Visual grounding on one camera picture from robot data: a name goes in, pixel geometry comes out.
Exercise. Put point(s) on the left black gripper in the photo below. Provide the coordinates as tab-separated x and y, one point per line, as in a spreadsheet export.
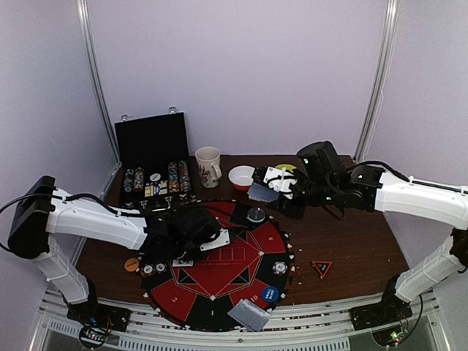
198	258

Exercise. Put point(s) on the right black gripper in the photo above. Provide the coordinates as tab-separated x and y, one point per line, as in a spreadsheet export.
279	202

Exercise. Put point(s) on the poker chip stack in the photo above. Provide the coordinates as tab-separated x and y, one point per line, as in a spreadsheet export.
160	268
147	270

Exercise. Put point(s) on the queen of hearts card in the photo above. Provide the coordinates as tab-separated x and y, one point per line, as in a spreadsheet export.
182	263

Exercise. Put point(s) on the orange big blind button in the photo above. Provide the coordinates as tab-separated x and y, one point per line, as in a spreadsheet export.
132	265

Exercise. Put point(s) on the grey card deck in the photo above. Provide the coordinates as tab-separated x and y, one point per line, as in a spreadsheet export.
260	193

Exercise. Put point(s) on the clear dealer button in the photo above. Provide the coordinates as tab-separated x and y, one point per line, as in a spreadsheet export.
255	215

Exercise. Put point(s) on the stack of poker chips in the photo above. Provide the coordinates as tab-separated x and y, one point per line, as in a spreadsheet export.
279	268

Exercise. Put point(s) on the blue small blind button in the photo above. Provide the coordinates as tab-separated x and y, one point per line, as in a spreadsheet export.
270	294

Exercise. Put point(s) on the face-down cards front edge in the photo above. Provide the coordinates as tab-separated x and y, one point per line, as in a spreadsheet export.
249	315

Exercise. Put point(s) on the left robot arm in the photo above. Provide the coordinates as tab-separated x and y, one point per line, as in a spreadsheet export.
161	233

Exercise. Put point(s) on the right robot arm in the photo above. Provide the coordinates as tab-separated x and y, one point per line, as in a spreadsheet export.
375	186

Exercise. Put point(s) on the lime green bowl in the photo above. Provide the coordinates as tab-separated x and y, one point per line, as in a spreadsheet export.
288	167

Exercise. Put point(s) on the white orange bowl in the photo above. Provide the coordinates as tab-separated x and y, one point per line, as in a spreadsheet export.
241	177

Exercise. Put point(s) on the black red triangular marker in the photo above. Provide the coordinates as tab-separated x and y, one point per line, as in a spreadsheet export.
322	267

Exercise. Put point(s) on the round red black poker mat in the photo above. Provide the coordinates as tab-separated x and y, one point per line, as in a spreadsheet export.
199	297

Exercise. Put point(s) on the white dealer chip in case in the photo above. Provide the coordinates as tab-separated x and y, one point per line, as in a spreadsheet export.
154	177

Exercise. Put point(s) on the black poker chip case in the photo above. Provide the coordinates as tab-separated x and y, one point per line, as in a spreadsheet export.
156	144

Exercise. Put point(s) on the white floral ceramic mug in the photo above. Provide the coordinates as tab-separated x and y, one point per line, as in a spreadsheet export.
208	161

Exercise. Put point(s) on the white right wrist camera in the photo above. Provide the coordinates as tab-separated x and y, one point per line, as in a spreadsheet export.
281	181

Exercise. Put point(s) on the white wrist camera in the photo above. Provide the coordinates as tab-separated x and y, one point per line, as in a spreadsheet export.
281	181
226	237

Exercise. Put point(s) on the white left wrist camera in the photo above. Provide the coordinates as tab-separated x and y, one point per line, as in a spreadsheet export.
226	237

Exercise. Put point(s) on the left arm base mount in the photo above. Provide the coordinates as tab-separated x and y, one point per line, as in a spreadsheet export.
100	315

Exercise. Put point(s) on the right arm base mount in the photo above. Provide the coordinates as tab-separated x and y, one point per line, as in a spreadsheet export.
377	314

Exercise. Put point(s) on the right aluminium frame post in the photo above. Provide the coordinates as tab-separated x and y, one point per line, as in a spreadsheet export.
383	66

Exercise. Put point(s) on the aluminium frame post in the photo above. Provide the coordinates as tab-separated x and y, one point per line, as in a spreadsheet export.
383	66
85	25

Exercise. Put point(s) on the left aluminium frame post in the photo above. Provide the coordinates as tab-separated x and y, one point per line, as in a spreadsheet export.
85	25

